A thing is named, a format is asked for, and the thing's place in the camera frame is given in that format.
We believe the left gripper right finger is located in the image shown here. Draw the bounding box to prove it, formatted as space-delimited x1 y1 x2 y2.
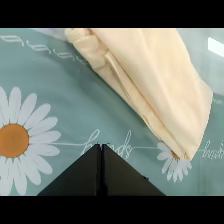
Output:
101 143 166 197

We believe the cream garment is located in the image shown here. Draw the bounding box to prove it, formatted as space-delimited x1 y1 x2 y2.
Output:
64 27 214 161

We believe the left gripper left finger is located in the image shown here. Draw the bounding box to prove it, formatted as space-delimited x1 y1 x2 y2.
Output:
37 143 102 197

